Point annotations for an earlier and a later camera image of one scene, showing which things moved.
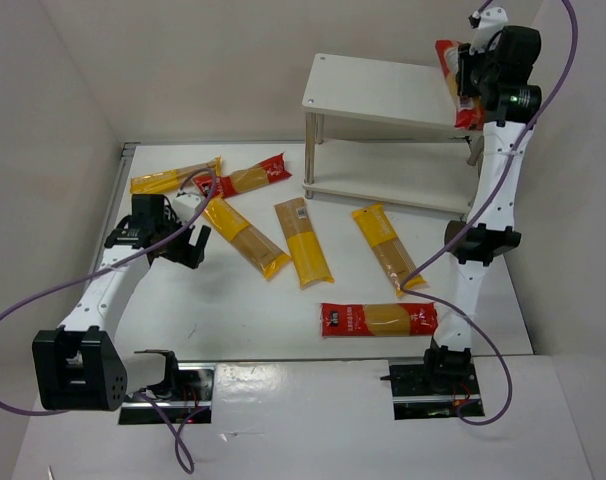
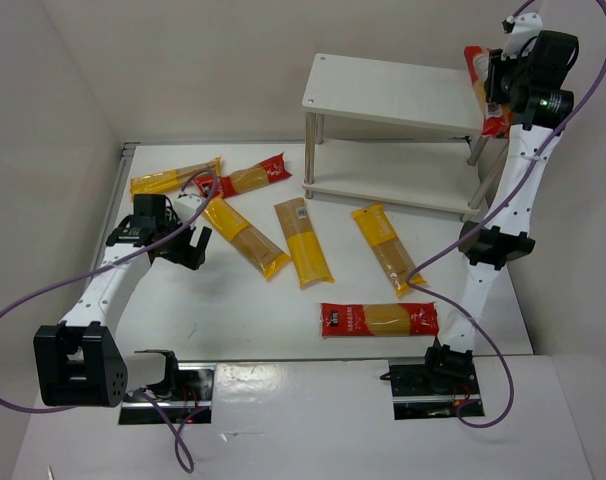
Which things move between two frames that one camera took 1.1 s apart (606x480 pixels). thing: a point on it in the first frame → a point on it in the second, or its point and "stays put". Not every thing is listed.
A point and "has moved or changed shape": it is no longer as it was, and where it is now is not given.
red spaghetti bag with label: (469, 109) has moved or changed shape
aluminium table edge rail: (126, 155) stays put
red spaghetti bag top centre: (225, 186) stays put
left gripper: (181, 245) stays put
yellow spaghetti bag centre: (310, 265) stays put
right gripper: (465, 73) → (496, 78)
